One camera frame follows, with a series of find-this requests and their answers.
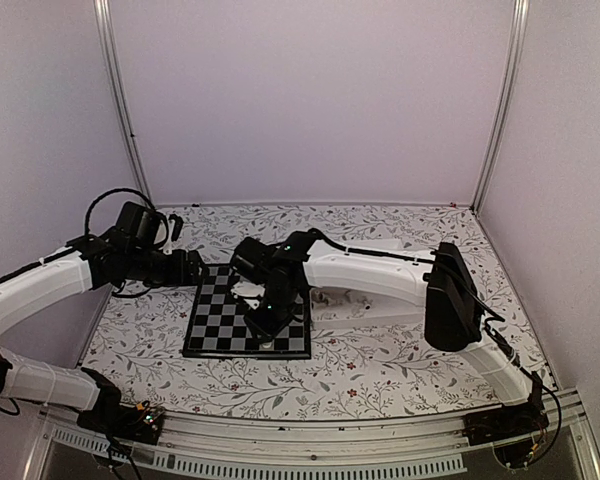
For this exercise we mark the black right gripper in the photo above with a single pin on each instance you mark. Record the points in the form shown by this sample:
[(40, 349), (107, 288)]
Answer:
[(268, 332)]

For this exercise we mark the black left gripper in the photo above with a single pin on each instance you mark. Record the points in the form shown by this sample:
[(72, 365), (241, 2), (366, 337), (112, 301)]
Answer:
[(191, 277)]

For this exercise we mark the white plastic tray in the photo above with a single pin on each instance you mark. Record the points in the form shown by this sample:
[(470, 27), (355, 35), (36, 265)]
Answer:
[(369, 283)]

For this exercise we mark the black grey chessboard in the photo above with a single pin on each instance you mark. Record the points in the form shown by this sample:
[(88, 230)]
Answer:
[(217, 329)]

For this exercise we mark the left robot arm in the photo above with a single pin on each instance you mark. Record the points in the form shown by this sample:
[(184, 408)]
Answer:
[(138, 247)]

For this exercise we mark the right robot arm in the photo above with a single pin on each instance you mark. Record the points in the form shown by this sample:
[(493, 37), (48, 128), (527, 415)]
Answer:
[(437, 282)]

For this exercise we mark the white chess pieces pile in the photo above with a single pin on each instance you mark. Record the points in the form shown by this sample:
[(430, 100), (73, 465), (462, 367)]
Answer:
[(331, 304)]

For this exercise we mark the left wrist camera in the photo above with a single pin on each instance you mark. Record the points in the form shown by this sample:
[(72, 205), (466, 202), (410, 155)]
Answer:
[(172, 232)]

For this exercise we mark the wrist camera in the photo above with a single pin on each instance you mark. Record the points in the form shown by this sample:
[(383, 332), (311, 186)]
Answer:
[(249, 294), (172, 232)]

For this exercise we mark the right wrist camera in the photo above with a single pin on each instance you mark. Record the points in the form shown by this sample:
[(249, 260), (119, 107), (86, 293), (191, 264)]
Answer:
[(249, 294)]

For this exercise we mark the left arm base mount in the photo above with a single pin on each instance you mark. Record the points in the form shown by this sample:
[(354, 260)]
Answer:
[(142, 422)]

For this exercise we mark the aluminium front rail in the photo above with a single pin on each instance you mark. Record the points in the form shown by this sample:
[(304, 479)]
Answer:
[(415, 447)]

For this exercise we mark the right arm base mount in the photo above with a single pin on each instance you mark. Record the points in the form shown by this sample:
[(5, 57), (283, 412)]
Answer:
[(523, 428)]

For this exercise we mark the left metal frame post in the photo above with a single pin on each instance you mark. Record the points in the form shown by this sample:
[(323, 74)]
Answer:
[(105, 29)]

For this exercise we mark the metal frame post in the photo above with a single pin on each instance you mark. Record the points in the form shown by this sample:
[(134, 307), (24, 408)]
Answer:
[(513, 60), (105, 29)]

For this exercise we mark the right metal frame post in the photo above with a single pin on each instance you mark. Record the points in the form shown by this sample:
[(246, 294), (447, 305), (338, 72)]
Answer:
[(513, 60)]

